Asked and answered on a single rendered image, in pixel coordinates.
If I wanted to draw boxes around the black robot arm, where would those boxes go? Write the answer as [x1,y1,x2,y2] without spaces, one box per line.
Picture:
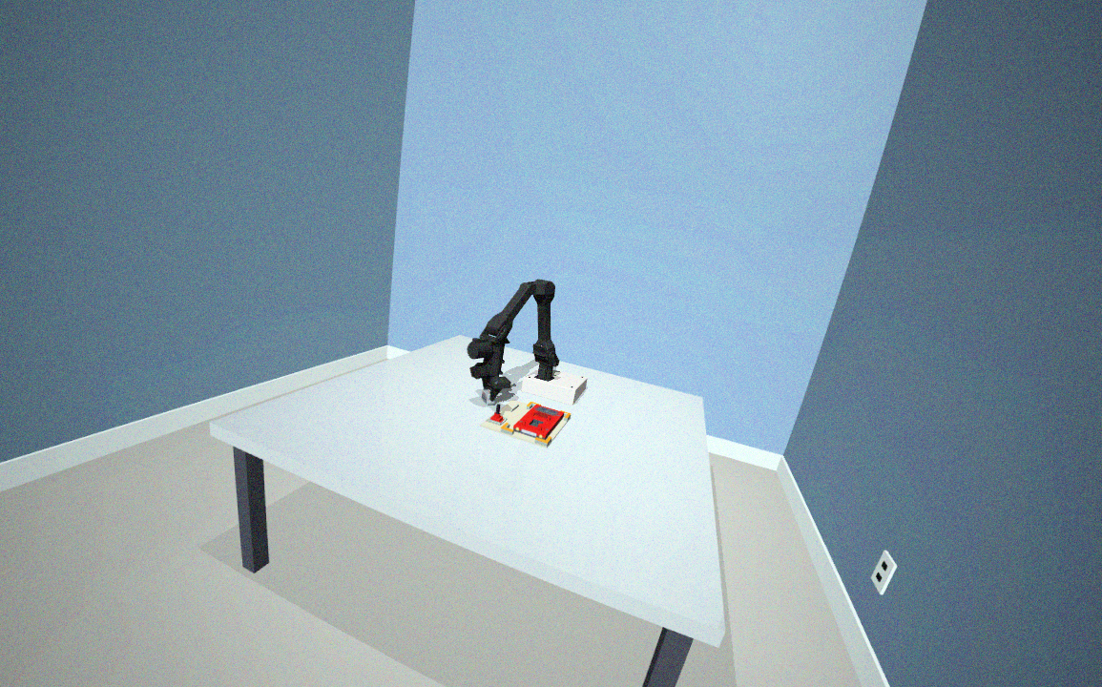
[467,279,560,382]

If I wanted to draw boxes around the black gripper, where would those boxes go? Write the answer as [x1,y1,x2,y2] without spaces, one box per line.
[480,357,511,401]

